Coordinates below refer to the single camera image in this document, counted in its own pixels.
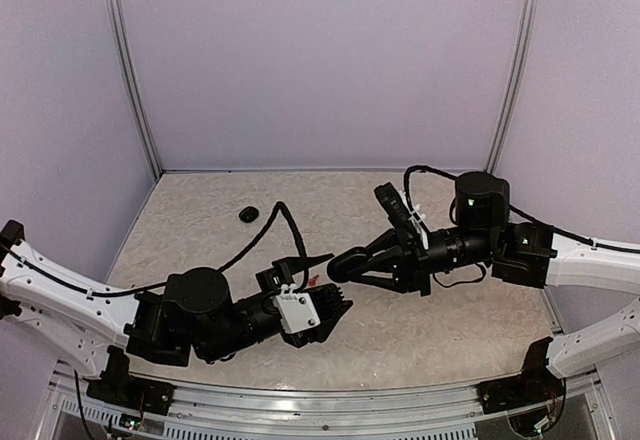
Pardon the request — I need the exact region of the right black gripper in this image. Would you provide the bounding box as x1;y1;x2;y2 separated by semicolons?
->
347;226;499;298

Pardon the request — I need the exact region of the glossy black earbud case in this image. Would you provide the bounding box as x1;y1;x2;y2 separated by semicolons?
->
238;206;260;224

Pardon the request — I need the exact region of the small black charging case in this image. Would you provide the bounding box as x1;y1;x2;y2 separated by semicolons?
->
326;247;369;283

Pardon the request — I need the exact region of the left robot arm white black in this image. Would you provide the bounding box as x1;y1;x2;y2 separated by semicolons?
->
1;201;353;405

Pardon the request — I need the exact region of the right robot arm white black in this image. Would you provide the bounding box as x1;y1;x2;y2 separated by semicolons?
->
327;165;639;296

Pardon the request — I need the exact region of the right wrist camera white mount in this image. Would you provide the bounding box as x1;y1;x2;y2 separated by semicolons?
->
374;182;429;249

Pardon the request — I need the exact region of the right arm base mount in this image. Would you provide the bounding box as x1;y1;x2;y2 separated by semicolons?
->
477;337;567;439

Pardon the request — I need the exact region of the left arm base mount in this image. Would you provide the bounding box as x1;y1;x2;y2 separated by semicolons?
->
86;346;175;416

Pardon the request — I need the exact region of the aluminium front rail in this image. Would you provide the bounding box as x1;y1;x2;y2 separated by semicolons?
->
47;354;606;440

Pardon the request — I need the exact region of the right aluminium corner post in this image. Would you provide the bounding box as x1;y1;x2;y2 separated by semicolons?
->
484;0;538;173

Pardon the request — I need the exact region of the aluminium corner post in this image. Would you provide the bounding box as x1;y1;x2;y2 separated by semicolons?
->
106;0;164;183
484;0;538;173

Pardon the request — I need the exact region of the left aluminium corner post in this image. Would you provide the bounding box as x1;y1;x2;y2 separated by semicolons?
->
106;0;164;183

